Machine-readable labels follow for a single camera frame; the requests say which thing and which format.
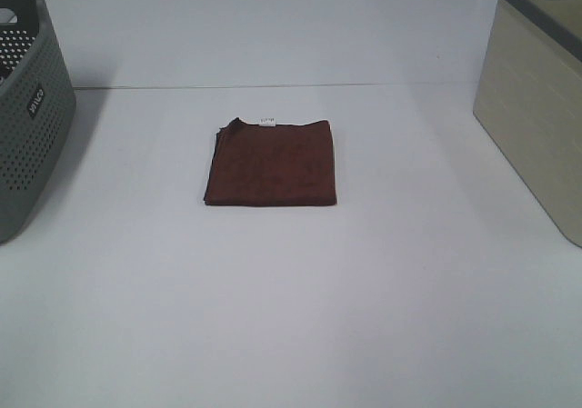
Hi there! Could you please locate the brown towel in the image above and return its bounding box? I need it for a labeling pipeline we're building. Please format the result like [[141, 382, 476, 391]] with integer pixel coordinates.
[[204, 118, 337, 207]]

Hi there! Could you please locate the beige bin with grey rim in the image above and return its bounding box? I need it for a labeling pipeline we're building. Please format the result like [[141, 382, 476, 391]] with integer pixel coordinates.
[[473, 0, 581, 245]]

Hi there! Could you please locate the grey perforated laundry basket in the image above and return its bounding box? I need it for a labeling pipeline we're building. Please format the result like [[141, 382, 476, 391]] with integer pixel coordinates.
[[1, 0, 76, 243]]

